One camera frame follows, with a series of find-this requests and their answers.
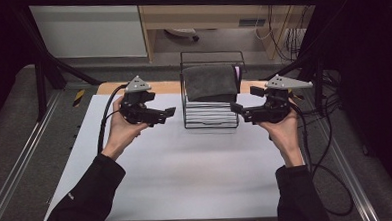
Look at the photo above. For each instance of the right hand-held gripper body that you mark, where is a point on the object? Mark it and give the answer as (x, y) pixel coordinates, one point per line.
(277, 103)

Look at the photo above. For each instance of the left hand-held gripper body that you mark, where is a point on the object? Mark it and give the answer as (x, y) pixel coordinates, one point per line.
(135, 106)

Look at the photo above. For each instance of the grey zipper pouch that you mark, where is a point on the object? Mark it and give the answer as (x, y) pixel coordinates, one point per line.
(209, 81)

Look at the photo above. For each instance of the person's left hand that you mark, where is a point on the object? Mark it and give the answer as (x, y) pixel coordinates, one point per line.
(121, 133)

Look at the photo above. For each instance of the person's right hand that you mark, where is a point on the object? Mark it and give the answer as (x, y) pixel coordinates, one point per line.
(285, 133)

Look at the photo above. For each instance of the wooden table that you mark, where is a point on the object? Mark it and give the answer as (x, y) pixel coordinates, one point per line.
(163, 87)

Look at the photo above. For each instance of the yellow black tape marker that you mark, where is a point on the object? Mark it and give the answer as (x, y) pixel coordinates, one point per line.
(296, 95)
(78, 97)

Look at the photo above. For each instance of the white board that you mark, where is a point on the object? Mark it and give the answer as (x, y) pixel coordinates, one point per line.
(186, 171)

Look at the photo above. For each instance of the white chair base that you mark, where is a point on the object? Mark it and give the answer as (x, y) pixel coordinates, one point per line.
(182, 32)

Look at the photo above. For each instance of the white cabinet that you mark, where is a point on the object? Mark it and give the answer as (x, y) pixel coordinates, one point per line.
(87, 31)

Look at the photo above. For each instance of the wooden desk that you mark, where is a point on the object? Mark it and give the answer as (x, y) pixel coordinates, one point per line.
(206, 15)

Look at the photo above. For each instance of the black metal frame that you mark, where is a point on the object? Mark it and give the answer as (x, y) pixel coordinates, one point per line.
(179, 0)

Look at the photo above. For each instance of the aluminium rail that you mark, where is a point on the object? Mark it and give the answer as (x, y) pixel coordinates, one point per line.
(22, 154)
(350, 174)

